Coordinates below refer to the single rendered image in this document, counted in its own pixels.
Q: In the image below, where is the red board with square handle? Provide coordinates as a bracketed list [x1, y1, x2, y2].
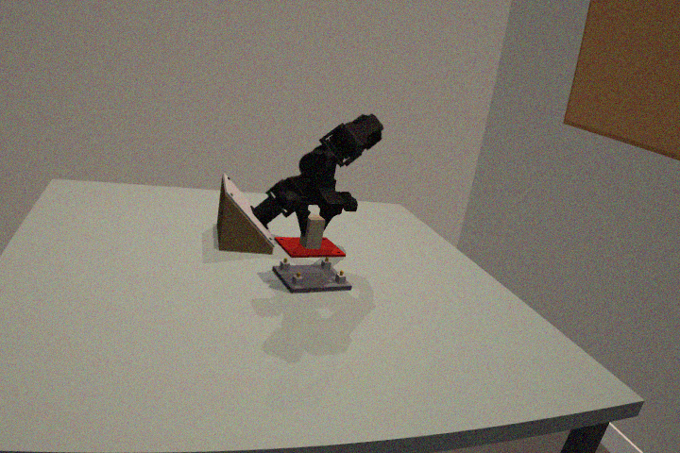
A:
[274, 214, 346, 258]

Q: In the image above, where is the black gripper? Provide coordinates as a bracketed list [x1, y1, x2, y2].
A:
[274, 175, 358, 237]

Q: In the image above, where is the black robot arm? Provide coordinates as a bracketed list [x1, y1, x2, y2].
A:
[251, 113, 383, 229]

